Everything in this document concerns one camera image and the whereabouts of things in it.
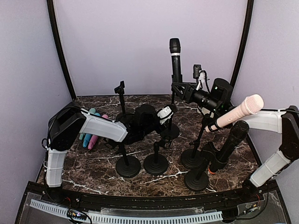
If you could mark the mint green microphone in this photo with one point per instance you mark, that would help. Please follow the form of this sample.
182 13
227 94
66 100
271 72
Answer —
82 135

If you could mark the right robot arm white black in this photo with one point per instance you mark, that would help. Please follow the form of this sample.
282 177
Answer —
282 121

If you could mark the blue microphone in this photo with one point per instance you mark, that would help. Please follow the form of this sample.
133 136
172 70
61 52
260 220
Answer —
86 140

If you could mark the black microphone orange base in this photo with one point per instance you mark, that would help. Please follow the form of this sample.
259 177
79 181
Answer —
237 134

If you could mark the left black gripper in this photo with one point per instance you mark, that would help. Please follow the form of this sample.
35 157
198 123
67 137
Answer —
164 128

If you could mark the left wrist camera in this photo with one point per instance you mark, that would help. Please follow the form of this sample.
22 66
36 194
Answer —
166 113

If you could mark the left black frame post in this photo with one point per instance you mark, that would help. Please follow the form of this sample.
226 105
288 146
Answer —
59 48

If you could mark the black mic stand blue mic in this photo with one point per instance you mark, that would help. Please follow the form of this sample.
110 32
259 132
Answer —
122 102

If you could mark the cream pink microphone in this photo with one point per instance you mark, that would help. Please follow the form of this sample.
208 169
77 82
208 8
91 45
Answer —
250 106

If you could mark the black frame post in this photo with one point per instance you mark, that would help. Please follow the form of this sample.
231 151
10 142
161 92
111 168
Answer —
59 48
243 42

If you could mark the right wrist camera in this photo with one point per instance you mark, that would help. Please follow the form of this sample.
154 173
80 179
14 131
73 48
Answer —
200 76

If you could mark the black front table rail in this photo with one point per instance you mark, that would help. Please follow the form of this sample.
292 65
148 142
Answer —
223 200

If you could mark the right black frame post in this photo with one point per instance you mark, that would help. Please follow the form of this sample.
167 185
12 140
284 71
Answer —
243 42

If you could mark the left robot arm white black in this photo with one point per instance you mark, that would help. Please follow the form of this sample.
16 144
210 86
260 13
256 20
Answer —
68 123

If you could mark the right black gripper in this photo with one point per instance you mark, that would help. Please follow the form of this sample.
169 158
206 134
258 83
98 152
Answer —
188 91

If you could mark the black mic stand cream mic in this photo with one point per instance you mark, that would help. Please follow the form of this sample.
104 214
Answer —
191 158

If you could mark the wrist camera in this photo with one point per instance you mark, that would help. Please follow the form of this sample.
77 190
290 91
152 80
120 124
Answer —
200 76
166 113

